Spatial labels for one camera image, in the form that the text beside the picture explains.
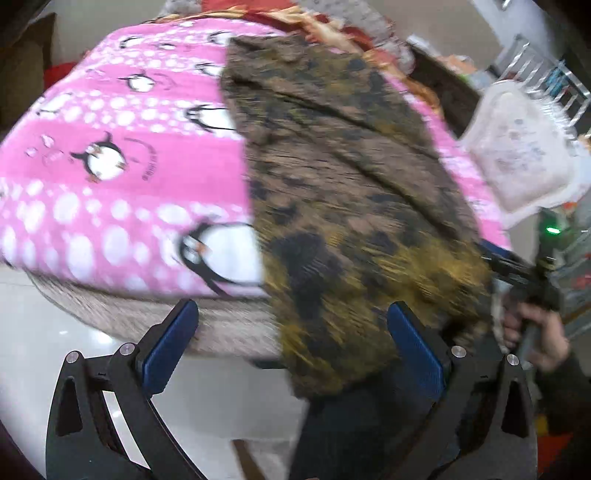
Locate brown floral batik garment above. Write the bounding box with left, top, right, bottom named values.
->
left=221, top=36, right=492, bottom=399

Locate person right hand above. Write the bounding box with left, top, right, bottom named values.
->
left=501, top=294, right=571, bottom=373

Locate white ornate upholstered chair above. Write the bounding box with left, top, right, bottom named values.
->
left=460, top=80, right=590, bottom=229

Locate silver metal railing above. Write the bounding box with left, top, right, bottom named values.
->
left=496, top=34, right=590, bottom=139

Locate dark carved wooden cabinet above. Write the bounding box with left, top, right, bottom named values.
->
left=411, top=46, right=481, bottom=138

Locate pink penguin blanket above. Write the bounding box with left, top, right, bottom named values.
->
left=1, top=18, right=510, bottom=299

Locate grey floral headboard cushion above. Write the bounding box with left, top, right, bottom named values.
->
left=158, top=0, right=416, bottom=75

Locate red gold satin sheet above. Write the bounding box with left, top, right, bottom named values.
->
left=153, top=6, right=443, bottom=115

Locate dark wooden side table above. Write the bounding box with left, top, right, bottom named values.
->
left=1, top=13, right=57, bottom=140

